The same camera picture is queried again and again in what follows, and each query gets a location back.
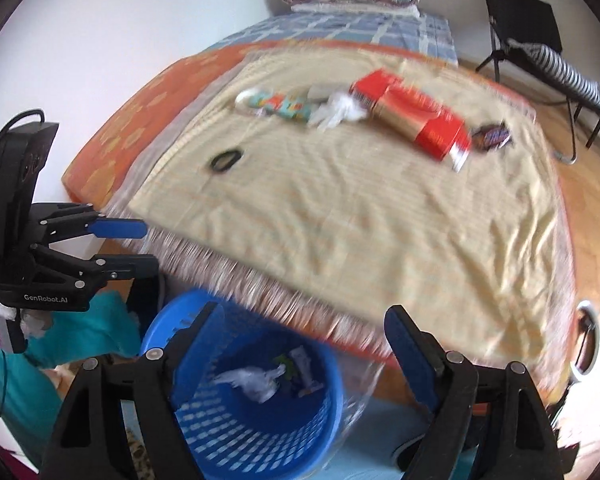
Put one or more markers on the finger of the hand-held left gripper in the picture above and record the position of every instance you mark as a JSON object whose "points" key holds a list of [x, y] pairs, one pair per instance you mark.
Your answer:
{"points": [[120, 229], [135, 266]]}

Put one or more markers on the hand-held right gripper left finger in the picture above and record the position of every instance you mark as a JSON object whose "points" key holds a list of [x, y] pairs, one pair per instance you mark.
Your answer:
{"points": [[200, 352]]}

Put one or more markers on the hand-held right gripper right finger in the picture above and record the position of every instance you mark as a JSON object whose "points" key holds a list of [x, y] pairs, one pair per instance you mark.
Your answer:
{"points": [[410, 360]]}

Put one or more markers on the blue plastic mesh basket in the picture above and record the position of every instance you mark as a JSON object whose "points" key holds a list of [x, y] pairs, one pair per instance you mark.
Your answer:
{"points": [[260, 435]]}

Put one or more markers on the colourful printed tube wrapper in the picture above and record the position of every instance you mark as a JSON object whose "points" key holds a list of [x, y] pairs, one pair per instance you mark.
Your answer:
{"points": [[280, 105]]}

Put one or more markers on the dark snack wrapper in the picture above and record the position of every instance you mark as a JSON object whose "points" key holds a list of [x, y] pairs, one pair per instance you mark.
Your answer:
{"points": [[490, 137]]}

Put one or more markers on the red and gold box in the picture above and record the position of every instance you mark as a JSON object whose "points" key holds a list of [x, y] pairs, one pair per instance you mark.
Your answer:
{"points": [[420, 120]]}

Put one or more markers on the white tissue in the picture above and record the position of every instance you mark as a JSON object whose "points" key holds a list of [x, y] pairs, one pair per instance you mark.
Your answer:
{"points": [[252, 382], [335, 112]]}

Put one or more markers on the grey packet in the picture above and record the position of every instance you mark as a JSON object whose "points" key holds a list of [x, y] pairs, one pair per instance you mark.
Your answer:
{"points": [[322, 91]]}

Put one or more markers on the person's left hand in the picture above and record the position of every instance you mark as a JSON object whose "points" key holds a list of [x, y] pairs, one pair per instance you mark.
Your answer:
{"points": [[37, 325]]}

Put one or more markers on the teal cloth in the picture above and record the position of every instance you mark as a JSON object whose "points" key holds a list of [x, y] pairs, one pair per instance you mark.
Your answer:
{"points": [[105, 330]]}

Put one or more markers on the small white wrapper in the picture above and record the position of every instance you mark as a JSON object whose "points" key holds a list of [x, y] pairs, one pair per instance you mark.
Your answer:
{"points": [[305, 367]]}

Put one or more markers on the yellow striped blanket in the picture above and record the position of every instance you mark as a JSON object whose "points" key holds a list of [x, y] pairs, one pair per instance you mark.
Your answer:
{"points": [[355, 235]]}

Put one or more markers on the blue checked bedsheet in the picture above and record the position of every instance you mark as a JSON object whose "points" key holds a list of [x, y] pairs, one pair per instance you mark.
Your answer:
{"points": [[330, 27]]}

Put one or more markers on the black white striped cloth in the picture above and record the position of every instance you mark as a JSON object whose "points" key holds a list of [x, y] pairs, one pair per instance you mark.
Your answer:
{"points": [[565, 72]]}

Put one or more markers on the black folding chair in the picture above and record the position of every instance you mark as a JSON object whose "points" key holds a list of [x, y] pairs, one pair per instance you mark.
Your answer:
{"points": [[520, 10]]}

